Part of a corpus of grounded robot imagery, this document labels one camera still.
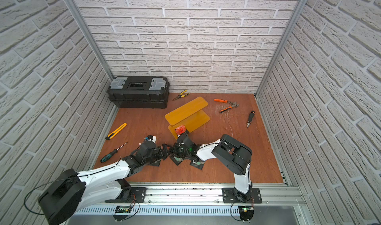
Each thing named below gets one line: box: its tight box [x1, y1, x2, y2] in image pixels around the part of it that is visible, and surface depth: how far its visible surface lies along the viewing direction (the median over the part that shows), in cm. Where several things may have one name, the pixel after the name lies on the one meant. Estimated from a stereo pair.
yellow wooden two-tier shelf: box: [164, 96, 211, 140], surface depth 94 cm
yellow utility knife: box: [104, 122, 127, 140], surface depth 98 cm
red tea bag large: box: [174, 124, 187, 135], surface depth 99 cm
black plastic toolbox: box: [107, 75, 170, 109], surface depth 102 cm
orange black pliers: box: [213, 98, 240, 113], surface depth 115 cm
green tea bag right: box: [189, 160, 206, 170], surface depth 85 cm
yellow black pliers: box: [172, 89, 191, 102], surface depth 120 cm
